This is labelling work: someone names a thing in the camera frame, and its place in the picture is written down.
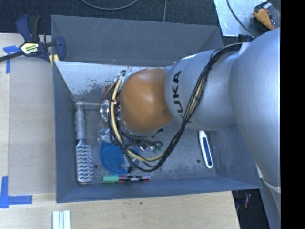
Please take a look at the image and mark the pale flat board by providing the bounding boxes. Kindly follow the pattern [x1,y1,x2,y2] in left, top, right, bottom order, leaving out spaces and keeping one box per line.
[8,55,57,196]

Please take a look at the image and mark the clear stemmed glass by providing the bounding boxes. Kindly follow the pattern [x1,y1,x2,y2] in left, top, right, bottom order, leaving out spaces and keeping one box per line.
[75,98,111,123]

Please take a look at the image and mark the grey metal bin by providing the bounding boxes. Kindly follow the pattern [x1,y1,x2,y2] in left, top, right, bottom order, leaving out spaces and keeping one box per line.
[50,14,263,204]

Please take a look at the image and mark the clear crumpled plastic piece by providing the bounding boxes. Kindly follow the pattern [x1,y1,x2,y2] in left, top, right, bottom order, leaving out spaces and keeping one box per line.
[96,127,112,144]

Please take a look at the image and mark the blue round ribbed disc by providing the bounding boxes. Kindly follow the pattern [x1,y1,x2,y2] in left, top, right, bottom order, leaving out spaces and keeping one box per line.
[98,140,141,176]

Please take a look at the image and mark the white and blue handle tool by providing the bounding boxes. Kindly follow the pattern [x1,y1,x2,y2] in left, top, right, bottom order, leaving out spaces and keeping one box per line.
[198,130,214,169]

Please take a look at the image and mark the silver metal studded brush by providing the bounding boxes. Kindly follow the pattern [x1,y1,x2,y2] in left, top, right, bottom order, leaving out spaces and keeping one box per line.
[74,108,94,185]

